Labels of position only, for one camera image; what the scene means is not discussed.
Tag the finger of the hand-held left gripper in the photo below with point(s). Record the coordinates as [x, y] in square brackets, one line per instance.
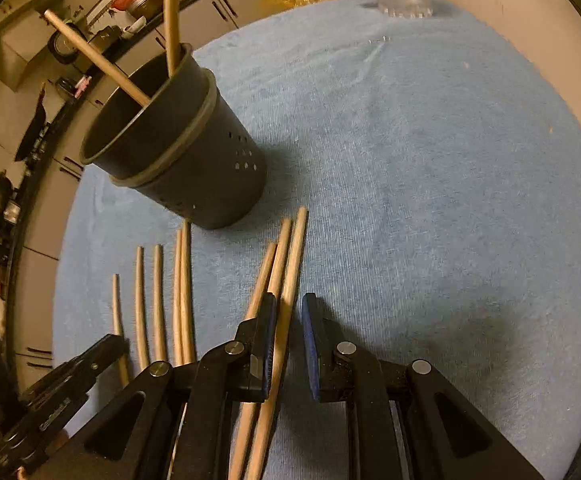
[105, 350]

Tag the wooden chopstick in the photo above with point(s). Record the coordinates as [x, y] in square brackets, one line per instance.
[293, 270]
[95, 57]
[170, 20]

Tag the pink cloth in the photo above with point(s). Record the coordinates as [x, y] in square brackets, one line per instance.
[83, 86]

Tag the blue towel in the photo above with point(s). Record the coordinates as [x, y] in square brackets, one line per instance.
[395, 160]

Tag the dark grey utensil holder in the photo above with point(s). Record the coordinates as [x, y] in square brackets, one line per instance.
[205, 175]

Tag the metal pot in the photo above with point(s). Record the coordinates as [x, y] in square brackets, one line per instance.
[145, 7]

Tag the beige range hood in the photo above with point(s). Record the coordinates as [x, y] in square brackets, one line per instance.
[25, 35]

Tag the row of wooden chopsticks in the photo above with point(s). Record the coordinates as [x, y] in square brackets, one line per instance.
[158, 300]

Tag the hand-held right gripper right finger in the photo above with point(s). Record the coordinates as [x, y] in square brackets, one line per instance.
[310, 345]

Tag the black frying pan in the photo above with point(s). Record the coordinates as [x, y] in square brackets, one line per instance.
[33, 130]

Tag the rice cooker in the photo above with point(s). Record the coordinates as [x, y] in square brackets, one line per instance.
[63, 45]

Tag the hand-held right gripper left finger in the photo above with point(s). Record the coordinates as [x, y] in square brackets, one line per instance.
[270, 340]

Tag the white bowl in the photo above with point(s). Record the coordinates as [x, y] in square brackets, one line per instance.
[135, 25]

